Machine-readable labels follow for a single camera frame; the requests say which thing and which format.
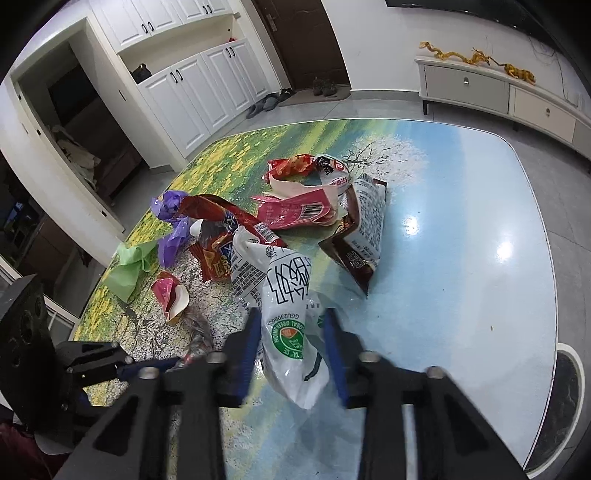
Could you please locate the brown doormat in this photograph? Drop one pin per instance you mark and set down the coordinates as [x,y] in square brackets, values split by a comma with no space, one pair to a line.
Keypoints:
[341,97]

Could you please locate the white plastic bag green logo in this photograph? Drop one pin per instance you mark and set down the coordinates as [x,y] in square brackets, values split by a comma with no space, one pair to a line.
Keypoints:
[291,314]

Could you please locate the small pink cream wrapper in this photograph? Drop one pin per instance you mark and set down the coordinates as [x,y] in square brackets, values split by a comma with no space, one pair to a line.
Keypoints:
[168,295]

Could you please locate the pink barcode wrapper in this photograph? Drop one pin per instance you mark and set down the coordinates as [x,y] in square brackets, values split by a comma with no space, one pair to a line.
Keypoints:
[295,210]

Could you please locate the round grey trash bin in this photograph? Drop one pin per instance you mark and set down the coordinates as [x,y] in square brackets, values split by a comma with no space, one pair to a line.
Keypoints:
[569,406]

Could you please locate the dark slipper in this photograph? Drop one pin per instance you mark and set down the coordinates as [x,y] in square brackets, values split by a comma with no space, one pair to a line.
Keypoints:
[282,94]

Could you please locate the purple plastic bag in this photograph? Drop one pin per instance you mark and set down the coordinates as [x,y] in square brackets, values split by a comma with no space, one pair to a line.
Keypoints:
[171,203]

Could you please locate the golden tiger ornament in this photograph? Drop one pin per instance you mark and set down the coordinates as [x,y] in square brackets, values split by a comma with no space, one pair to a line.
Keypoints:
[519,74]

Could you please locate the grey slipper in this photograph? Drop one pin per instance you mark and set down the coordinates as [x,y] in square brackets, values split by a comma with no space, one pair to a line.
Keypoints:
[261,108]

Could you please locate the person's left forearm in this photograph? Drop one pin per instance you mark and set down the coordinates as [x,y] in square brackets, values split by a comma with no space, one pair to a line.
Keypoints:
[18,454]

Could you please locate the black bag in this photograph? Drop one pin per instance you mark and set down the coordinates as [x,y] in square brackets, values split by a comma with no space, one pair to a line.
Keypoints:
[140,74]

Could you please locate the brown shoe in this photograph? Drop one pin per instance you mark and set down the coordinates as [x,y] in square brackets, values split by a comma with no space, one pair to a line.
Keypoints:
[329,87]
[318,86]

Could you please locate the brown snack bag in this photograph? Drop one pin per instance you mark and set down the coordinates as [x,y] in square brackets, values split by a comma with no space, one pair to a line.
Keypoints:
[364,221]

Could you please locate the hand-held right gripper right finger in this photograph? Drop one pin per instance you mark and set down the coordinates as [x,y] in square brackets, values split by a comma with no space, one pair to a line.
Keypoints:
[333,353]

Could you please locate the red white torn wrapper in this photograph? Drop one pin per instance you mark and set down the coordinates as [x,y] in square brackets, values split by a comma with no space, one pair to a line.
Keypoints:
[295,165]

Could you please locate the red snack wrapper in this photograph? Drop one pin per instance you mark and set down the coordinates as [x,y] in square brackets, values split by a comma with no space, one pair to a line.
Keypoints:
[217,221]

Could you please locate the brown entrance door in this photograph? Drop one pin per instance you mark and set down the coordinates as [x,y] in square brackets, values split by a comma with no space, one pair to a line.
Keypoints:
[309,41]

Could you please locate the white small-print wrapper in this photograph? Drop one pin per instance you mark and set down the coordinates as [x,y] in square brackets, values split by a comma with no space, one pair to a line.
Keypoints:
[247,272]

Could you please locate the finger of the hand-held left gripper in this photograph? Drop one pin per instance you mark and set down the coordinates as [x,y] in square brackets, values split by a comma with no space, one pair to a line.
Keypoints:
[92,353]
[138,369]

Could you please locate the grey white television stand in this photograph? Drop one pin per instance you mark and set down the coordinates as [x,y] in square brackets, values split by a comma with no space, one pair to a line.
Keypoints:
[466,90]

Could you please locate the black wall television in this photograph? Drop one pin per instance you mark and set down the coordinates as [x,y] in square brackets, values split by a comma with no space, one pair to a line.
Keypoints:
[485,9]

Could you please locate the golden dragon ornament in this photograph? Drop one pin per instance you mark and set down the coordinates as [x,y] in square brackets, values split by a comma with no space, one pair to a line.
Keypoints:
[455,56]

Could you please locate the white wall cabinets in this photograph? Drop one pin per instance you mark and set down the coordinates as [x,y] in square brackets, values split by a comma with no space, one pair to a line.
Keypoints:
[194,92]

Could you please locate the clear wrapper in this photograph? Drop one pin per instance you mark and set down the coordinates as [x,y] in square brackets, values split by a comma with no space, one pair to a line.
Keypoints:
[198,332]

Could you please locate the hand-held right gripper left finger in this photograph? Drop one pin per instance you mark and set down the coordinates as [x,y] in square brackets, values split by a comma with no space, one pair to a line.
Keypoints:
[249,344]

